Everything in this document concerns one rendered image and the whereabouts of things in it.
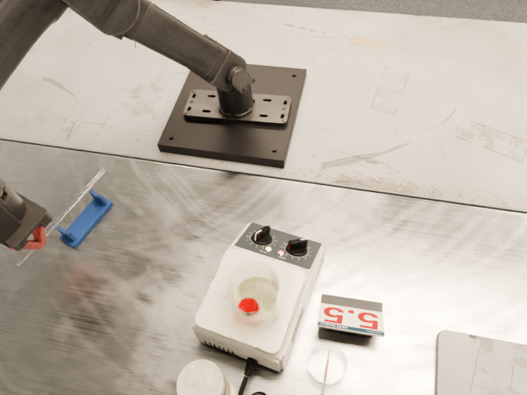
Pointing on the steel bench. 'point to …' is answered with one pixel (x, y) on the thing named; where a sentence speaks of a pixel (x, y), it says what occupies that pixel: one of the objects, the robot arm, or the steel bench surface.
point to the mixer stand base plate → (479, 365)
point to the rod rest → (85, 220)
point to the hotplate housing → (278, 362)
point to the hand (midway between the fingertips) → (38, 242)
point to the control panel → (279, 241)
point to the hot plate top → (216, 299)
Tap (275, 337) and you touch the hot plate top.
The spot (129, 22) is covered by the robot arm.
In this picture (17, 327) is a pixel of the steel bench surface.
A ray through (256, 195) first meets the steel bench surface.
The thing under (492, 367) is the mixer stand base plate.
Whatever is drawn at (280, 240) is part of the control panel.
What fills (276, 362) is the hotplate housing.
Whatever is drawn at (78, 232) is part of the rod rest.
